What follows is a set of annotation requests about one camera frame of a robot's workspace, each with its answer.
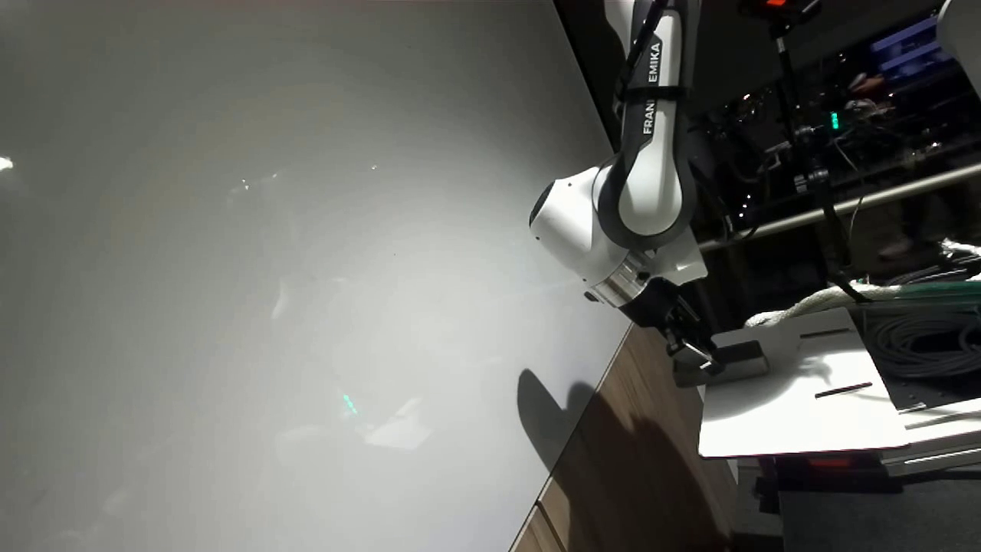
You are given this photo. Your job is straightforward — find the black whiteboard duster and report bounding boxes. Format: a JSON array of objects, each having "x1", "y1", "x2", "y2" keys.
[{"x1": 675, "y1": 339, "x2": 770, "y2": 385}]

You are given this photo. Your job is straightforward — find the black tripod stand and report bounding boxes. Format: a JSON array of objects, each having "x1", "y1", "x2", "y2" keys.
[{"x1": 760, "y1": 0, "x2": 864, "y2": 304}]

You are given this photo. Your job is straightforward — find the dark monitor screen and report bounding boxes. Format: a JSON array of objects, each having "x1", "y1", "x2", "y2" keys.
[{"x1": 869, "y1": 12, "x2": 947, "y2": 83}]

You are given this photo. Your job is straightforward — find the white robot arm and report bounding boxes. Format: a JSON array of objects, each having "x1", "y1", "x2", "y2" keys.
[{"x1": 526, "y1": 0, "x2": 719, "y2": 370}]

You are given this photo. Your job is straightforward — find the coiled grey cables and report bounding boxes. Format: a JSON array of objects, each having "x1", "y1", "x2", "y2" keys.
[{"x1": 862, "y1": 304, "x2": 981, "y2": 384}]

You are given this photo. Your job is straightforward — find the black marker on table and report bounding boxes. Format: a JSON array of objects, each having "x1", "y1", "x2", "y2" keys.
[{"x1": 811, "y1": 380, "x2": 873, "y2": 398}]

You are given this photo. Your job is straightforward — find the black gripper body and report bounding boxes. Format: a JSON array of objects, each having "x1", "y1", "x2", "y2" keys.
[{"x1": 623, "y1": 278, "x2": 708, "y2": 338}]

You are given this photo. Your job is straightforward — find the metal horizontal rail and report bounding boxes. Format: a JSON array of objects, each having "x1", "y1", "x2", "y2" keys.
[{"x1": 699, "y1": 163, "x2": 981, "y2": 251}]

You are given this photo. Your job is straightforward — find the small white side table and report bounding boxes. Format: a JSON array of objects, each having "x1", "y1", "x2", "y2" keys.
[{"x1": 699, "y1": 305, "x2": 906, "y2": 461}]

